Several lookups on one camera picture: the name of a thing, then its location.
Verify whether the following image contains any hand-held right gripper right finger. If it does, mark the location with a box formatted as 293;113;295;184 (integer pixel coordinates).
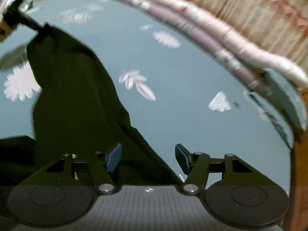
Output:
175;144;277;195

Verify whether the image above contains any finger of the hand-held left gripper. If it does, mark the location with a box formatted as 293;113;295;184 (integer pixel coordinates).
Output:
19;12;53;33

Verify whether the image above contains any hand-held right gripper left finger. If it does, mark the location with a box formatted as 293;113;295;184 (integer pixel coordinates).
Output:
23;143;122;195

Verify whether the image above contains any black printed t-shirt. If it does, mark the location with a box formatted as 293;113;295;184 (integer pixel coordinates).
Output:
0;24;183;186

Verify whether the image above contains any wooden headboard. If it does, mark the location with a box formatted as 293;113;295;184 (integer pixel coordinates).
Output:
281;125;308;231

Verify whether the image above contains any purple floral quilt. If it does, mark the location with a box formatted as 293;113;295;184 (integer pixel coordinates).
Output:
103;0;265;89

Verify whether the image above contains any pink floral quilt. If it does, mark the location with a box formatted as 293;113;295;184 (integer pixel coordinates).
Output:
106;0;308;87

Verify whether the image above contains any patterned window curtain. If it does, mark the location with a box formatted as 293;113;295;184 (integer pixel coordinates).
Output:
168;0;308;65

